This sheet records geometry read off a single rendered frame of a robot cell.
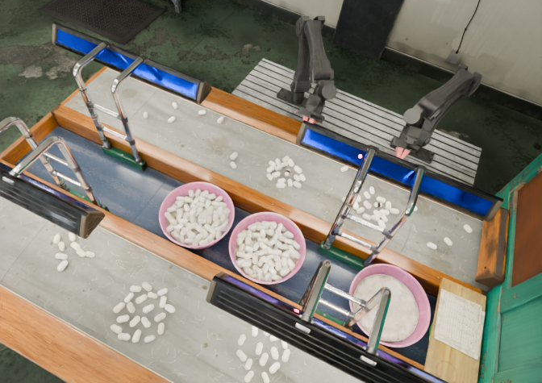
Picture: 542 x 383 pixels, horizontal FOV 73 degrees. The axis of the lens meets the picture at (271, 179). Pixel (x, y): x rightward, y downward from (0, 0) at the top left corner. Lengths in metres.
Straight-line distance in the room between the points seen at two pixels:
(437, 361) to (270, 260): 0.59
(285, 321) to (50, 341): 0.72
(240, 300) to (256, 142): 0.85
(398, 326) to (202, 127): 1.07
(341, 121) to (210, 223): 0.85
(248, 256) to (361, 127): 0.88
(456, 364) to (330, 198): 0.67
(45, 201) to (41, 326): 0.41
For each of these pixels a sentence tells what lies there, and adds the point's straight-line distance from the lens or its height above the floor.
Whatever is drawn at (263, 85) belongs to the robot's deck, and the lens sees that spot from 1.93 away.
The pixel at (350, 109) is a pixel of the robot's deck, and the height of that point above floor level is 0.67.
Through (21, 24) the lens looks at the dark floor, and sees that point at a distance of 3.86.
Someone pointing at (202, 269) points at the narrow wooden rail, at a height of 0.76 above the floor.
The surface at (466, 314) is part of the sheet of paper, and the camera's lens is 1.41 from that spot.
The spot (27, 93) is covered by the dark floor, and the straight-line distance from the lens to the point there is 3.18.
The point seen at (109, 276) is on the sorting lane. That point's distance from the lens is 1.33.
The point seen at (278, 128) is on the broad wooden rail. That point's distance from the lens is 1.60.
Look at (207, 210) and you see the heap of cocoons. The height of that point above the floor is 0.74.
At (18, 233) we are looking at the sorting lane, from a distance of 1.52.
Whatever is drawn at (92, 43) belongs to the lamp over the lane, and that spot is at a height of 1.10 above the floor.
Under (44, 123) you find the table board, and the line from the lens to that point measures 1.81.
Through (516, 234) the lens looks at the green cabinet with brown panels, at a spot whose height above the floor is 0.88.
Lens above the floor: 1.94
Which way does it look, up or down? 55 degrees down
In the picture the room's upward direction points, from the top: 9 degrees clockwise
